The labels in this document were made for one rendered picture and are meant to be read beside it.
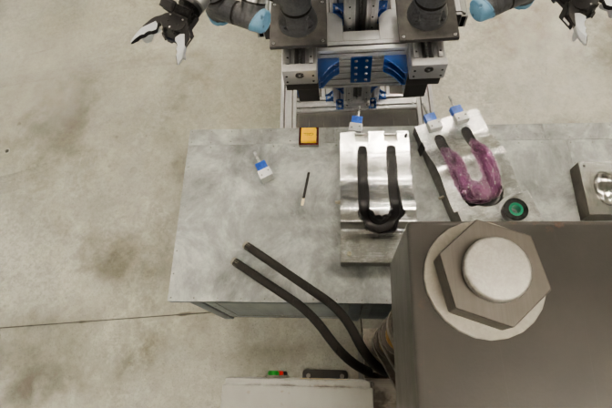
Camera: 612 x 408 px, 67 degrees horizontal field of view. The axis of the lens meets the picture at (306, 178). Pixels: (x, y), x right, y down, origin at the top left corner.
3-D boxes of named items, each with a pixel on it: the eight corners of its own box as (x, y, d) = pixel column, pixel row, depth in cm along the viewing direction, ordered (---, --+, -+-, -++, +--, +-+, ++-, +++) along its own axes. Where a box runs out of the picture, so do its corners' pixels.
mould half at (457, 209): (413, 133, 186) (416, 119, 176) (474, 115, 187) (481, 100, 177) (464, 250, 166) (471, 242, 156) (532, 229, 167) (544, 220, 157)
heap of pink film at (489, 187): (434, 149, 176) (438, 139, 169) (478, 136, 177) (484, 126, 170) (462, 211, 166) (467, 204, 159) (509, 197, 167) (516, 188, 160)
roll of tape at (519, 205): (495, 210, 160) (498, 208, 157) (511, 197, 161) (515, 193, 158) (514, 228, 157) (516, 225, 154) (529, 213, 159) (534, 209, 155)
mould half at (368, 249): (340, 142, 187) (340, 126, 175) (405, 141, 185) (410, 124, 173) (341, 266, 168) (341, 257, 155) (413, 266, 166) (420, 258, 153)
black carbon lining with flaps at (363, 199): (355, 147, 178) (356, 136, 169) (398, 147, 177) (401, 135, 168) (357, 236, 164) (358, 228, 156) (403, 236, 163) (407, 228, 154)
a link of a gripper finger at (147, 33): (136, 53, 135) (166, 41, 136) (129, 40, 129) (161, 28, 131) (132, 45, 135) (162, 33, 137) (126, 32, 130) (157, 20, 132)
